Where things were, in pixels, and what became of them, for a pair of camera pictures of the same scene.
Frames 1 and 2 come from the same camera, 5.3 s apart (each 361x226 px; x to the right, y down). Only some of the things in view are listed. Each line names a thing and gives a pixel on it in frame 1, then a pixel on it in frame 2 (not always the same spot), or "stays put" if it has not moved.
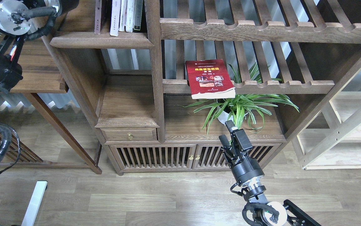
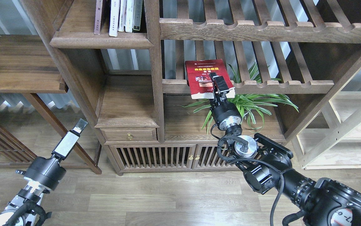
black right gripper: x=247 y=168 → x=225 y=114
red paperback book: x=209 y=79 stays put
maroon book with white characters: x=98 y=16 stays put
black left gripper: x=66 y=5 → x=47 y=172
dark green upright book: x=138 y=6 stays put
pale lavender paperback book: x=116 y=7 stays put
